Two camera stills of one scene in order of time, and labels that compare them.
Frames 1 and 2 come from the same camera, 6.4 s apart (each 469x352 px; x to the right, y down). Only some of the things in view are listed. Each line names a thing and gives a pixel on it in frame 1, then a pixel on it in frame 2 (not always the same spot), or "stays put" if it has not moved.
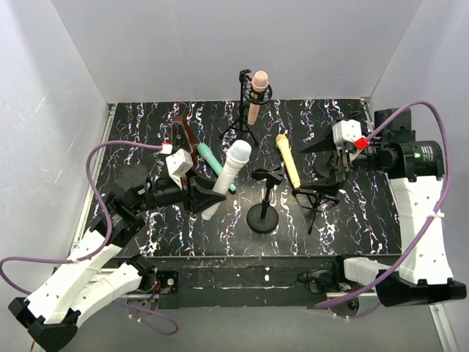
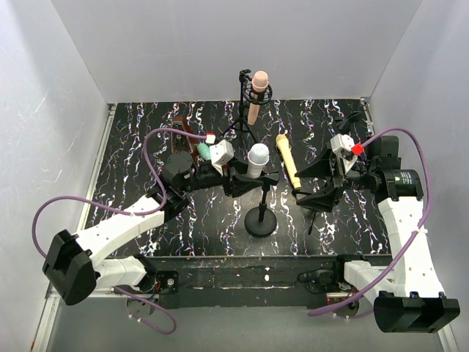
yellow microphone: x=286 y=149 stays put
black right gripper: x=340 y=161 → x=339 y=180
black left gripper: x=188 y=194 → x=231 y=179
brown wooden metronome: x=182 y=138 stays put
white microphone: x=238 y=155 → x=257 y=156
